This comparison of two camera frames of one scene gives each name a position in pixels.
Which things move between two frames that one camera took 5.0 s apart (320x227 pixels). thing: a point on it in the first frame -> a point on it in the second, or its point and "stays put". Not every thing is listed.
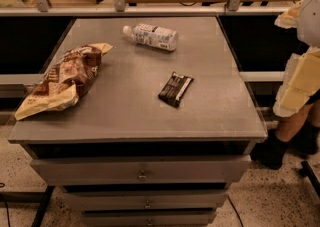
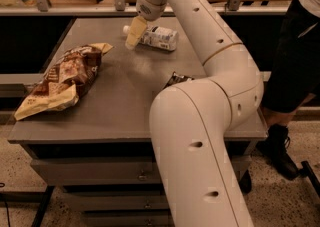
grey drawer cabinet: (160, 134) stays put
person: (298, 131) -> (291, 77)
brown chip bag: (65, 81) stays put
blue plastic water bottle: (152, 35) stays put
